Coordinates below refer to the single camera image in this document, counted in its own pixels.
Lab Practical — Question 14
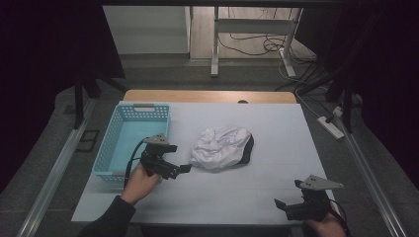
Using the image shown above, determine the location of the small black floor frame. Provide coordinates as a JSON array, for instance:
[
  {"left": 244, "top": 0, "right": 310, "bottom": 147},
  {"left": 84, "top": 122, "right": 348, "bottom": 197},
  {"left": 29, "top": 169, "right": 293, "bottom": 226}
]
[{"left": 75, "top": 129, "right": 101, "bottom": 153}]

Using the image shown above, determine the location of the person's right hand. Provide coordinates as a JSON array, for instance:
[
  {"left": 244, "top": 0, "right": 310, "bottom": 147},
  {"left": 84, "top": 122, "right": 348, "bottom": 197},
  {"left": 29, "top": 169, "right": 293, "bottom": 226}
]
[{"left": 302, "top": 211, "right": 348, "bottom": 237}]

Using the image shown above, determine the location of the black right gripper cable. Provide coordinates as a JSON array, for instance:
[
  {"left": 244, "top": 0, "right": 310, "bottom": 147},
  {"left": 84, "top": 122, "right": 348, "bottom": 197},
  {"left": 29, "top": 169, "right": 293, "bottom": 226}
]
[{"left": 327, "top": 198, "right": 351, "bottom": 237}]

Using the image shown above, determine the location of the wooden table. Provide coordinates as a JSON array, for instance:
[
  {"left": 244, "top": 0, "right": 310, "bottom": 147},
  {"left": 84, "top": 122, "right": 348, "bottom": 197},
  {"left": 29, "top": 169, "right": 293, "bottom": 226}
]
[{"left": 123, "top": 89, "right": 298, "bottom": 105}]

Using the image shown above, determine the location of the white floor cable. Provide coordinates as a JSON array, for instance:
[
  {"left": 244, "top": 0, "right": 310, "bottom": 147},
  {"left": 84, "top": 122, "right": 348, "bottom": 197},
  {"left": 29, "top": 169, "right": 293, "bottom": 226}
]
[{"left": 293, "top": 86, "right": 330, "bottom": 119}]

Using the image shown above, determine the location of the white desk frame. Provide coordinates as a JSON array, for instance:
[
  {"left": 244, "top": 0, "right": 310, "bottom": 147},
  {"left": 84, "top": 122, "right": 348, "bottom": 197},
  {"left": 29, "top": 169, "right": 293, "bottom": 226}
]
[{"left": 209, "top": 6, "right": 304, "bottom": 79}]

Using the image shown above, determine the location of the black floor cable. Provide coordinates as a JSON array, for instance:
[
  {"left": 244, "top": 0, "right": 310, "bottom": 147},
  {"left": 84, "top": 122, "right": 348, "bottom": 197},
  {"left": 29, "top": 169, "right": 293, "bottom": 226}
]
[{"left": 216, "top": 32, "right": 289, "bottom": 57}]

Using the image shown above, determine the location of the white power strip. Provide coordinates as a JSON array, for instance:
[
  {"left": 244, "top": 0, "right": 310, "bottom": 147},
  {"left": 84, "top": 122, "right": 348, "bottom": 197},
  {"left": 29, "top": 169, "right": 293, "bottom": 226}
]
[{"left": 316, "top": 116, "right": 346, "bottom": 141}]

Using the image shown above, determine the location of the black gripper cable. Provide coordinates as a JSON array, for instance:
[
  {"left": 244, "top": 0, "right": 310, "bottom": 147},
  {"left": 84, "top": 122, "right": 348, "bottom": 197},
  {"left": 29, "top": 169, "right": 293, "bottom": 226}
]
[
  {"left": 123, "top": 137, "right": 148, "bottom": 190},
  {"left": 327, "top": 198, "right": 351, "bottom": 237}
]

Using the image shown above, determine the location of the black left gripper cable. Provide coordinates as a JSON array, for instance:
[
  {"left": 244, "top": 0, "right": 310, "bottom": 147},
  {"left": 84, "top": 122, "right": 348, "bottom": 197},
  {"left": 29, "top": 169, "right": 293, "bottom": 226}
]
[{"left": 123, "top": 137, "right": 148, "bottom": 190}]

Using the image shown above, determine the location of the black stand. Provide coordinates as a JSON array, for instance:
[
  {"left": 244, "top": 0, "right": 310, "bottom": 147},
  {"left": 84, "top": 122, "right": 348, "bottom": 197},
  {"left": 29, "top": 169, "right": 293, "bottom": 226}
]
[
  {"left": 325, "top": 73, "right": 356, "bottom": 134},
  {"left": 73, "top": 67, "right": 128, "bottom": 130}
]

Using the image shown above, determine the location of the white cabinet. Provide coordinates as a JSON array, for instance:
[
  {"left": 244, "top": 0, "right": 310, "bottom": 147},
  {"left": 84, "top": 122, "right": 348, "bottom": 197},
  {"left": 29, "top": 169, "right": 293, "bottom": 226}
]
[{"left": 102, "top": 5, "right": 194, "bottom": 55}]

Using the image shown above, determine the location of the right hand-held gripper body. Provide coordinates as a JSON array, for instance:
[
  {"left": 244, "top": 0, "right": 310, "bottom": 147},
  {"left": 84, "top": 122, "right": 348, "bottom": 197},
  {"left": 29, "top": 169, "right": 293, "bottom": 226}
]
[{"left": 285, "top": 174, "right": 345, "bottom": 222}]

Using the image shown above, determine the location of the person's left hand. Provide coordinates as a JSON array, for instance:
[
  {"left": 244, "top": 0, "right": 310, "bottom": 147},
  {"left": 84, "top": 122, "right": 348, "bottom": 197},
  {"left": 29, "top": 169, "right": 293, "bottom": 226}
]
[{"left": 120, "top": 162, "right": 163, "bottom": 207}]

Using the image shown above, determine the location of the white and black garment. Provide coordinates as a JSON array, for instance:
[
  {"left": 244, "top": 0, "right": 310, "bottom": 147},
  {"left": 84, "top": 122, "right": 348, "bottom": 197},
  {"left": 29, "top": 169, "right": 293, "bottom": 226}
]
[{"left": 190, "top": 125, "right": 255, "bottom": 171}]

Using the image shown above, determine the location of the light blue plastic basket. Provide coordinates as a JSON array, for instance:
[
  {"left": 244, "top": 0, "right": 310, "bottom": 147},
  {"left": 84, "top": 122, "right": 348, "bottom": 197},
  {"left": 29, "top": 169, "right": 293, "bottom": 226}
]
[{"left": 91, "top": 103, "right": 172, "bottom": 184}]

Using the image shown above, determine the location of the metal floor rail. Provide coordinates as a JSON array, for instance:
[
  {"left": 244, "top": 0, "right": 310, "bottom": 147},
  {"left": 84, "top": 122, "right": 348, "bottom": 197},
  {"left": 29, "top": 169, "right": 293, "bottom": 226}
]
[
  {"left": 333, "top": 116, "right": 409, "bottom": 237},
  {"left": 15, "top": 98, "right": 99, "bottom": 237}
]

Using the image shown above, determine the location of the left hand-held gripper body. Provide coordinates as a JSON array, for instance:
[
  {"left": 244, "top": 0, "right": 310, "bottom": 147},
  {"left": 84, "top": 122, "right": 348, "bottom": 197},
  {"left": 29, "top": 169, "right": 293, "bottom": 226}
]
[{"left": 139, "top": 132, "right": 183, "bottom": 181}]

